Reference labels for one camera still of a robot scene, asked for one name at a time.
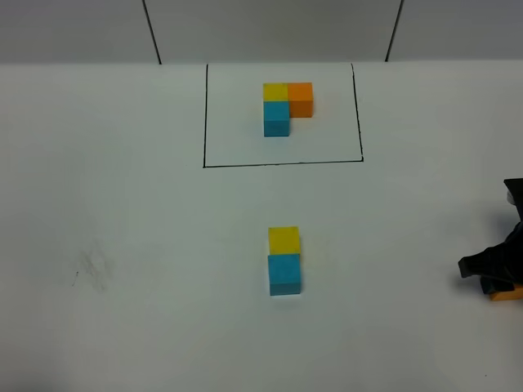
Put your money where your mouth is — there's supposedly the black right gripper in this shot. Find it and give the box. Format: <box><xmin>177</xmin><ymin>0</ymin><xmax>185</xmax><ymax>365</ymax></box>
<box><xmin>458</xmin><ymin>178</ymin><xmax>522</xmax><ymax>295</ymax></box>

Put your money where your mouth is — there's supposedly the template orange cube block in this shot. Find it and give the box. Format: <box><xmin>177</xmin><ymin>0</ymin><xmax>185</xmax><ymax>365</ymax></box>
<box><xmin>288</xmin><ymin>82</ymin><xmax>314</xmax><ymax>118</ymax></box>

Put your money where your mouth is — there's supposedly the template blue cube block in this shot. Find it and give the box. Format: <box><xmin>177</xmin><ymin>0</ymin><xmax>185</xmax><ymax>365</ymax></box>
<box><xmin>263</xmin><ymin>101</ymin><xmax>290</xmax><ymax>137</ymax></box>

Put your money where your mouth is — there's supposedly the template yellow cube block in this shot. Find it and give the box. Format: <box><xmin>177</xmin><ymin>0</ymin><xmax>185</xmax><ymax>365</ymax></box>
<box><xmin>263</xmin><ymin>82</ymin><xmax>288</xmax><ymax>102</ymax></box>

